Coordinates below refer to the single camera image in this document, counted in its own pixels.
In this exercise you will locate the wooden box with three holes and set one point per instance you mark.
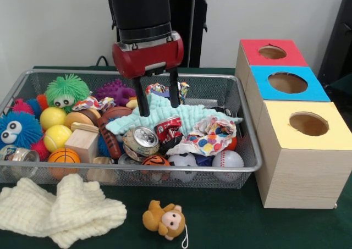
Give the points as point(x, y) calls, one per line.
point(299, 172)

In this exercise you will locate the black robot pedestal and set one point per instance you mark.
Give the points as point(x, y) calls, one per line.
point(200, 18)

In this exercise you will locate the shallow mesh bin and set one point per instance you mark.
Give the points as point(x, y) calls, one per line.
point(247, 139)

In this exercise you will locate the green spiky puffer toy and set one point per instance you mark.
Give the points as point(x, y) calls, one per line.
point(67, 89)

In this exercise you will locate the crushed beige drink can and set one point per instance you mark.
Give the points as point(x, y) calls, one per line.
point(141, 140)

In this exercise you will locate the small soccer ball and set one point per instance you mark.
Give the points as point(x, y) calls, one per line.
point(182, 162)

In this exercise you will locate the mint green cloth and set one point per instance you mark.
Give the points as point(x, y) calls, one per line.
point(165, 114)

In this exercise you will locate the crumpled colourful dotted paper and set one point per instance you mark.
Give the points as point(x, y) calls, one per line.
point(206, 139)

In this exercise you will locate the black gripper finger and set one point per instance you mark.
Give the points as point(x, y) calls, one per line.
point(141, 98)
point(174, 89)

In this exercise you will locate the yellow tennis ball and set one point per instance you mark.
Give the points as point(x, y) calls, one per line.
point(57, 138)

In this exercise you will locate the wooden cube block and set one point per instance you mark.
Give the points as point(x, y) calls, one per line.
point(82, 144)

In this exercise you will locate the orange toy basketball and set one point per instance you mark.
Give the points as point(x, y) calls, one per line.
point(63, 157)

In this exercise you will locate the purple spiky toy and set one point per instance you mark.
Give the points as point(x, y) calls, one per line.
point(114, 92)

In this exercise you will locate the blue spiky puffer toy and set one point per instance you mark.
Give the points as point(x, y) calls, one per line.
point(19, 130)

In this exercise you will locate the cream knitted cloth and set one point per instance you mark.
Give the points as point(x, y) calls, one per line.
point(68, 213)

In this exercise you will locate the dark green side table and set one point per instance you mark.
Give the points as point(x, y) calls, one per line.
point(343, 89)

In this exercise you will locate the silver can with blue label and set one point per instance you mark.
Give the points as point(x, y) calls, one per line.
point(19, 154)

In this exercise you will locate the plain yellow ball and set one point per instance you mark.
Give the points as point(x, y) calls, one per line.
point(52, 118)

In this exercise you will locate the brown plush monkey toy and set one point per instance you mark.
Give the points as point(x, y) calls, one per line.
point(165, 218)

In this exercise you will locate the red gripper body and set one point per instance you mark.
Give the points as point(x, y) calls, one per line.
point(148, 58)

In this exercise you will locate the white baseball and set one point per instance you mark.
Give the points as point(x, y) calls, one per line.
point(227, 161)

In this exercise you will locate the brown toy hot dog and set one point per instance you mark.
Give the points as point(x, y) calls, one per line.
point(110, 141)

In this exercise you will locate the crushed red cola can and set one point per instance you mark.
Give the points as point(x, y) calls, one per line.
point(169, 130)

